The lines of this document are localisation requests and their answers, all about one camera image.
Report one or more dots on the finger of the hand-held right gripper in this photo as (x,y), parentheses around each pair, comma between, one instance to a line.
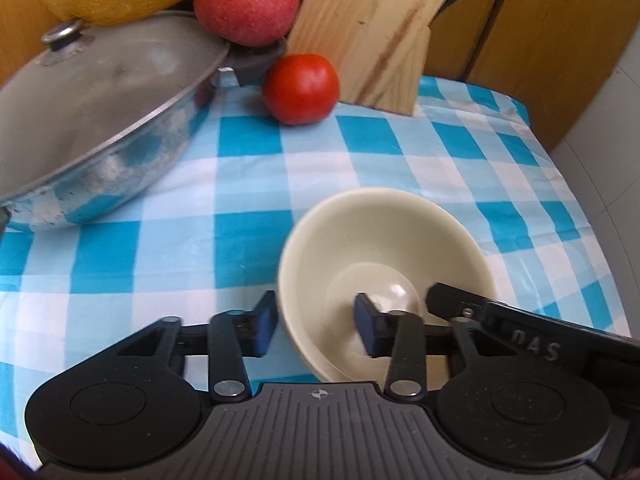
(447,300)

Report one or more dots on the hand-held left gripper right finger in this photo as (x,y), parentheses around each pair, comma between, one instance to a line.
(365,325)

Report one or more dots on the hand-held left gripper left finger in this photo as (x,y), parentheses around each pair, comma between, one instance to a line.
(264,325)

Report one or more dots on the cream bowl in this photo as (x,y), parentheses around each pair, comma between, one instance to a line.
(380,230)

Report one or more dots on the blue checkered tablecloth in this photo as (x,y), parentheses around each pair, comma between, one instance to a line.
(175,255)

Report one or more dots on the metal pan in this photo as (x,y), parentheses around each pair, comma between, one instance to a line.
(125,175)

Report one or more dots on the red tomato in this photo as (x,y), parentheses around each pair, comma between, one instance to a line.
(300,87)

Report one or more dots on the wooden cutting board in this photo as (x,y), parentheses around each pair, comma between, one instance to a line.
(370,25)

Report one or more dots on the metal pan lid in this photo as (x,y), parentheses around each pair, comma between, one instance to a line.
(100,90)

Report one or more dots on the red apple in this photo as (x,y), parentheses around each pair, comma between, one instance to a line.
(245,0)

